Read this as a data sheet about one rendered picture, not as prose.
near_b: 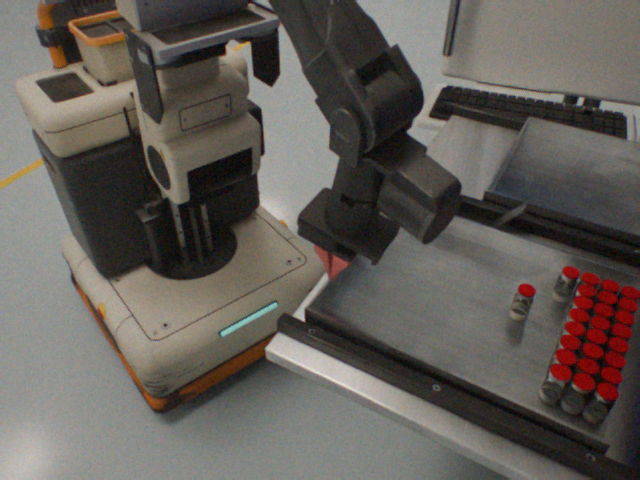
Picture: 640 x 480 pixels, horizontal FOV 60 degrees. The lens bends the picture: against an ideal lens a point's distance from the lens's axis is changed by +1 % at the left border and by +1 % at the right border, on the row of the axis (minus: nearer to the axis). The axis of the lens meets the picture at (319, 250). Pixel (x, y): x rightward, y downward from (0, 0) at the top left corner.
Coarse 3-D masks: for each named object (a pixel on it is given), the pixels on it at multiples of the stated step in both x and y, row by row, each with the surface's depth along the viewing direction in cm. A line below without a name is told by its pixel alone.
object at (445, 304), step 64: (384, 256) 77; (448, 256) 77; (512, 256) 77; (576, 256) 72; (320, 320) 65; (384, 320) 68; (448, 320) 68; (512, 320) 68; (448, 384) 60; (512, 384) 61
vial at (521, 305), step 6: (516, 294) 67; (516, 300) 67; (522, 300) 66; (528, 300) 66; (516, 306) 67; (522, 306) 66; (528, 306) 66; (510, 312) 68; (516, 312) 67; (522, 312) 67; (528, 312) 67; (516, 318) 68; (522, 318) 68
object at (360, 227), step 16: (320, 192) 64; (336, 192) 56; (304, 208) 61; (320, 208) 62; (336, 208) 57; (352, 208) 56; (368, 208) 56; (320, 224) 60; (336, 224) 59; (352, 224) 58; (368, 224) 58; (384, 224) 62; (336, 240) 60; (352, 240) 59; (368, 240) 60; (384, 240) 60; (368, 256) 59
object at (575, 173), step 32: (544, 128) 99; (576, 128) 96; (512, 160) 95; (544, 160) 95; (576, 160) 95; (608, 160) 95; (512, 192) 88; (544, 192) 88; (576, 192) 88; (608, 192) 88; (576, 224) 79; (608, 224) 82
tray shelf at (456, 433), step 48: (432, 144) 99; (480, 144) 99; (480, 192) 88; (288, 336) 67; (336, 384) 62; (384, 384) 62; (624, 384) 62; (432, 432) 58; (480, 432) 57; (624, 432) 57
